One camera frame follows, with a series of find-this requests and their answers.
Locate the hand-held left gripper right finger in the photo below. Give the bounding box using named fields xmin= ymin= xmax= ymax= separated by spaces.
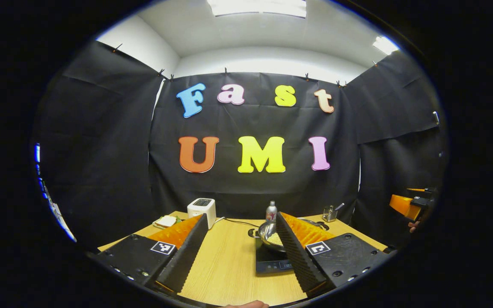
xmin=275 ymin=211 xmax=391 ymax=297

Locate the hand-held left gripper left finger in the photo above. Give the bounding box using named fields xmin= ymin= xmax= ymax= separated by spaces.
xmin=96 ymin=213 xmax=210 ymax=295

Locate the black induction cooktop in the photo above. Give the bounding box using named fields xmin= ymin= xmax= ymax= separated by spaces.
xmin=255 ymin=235 xmax=294 ymax=274

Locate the steel pot with black handle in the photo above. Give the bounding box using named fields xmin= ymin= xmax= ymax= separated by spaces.
xmin=248 ymin=217 xmax=327 ymax=253

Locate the small pale green tray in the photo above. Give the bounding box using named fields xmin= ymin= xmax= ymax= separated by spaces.
xmin=152 ymin=215 xmax=182 ymax=230

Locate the white toaster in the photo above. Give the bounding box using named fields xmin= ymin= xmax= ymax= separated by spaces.
xmin=187 ymin=198 xmax=217 ymax=230

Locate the small ceiling light panel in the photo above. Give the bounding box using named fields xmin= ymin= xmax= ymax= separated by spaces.
xmin=373 ymin=36 xmax=401 ymax=56

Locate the large ceiling light panel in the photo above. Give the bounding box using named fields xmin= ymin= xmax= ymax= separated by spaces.
xmin=207 ymin=0 xmax=307 ymax=18

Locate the small wire basket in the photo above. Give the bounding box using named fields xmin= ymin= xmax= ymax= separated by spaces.
xmin=322 ymin=203 xmax=345 ymax=222

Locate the black power cable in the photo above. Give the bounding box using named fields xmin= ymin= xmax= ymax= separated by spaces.
xmin=224 ymin=217 xmax=261 ymax=228

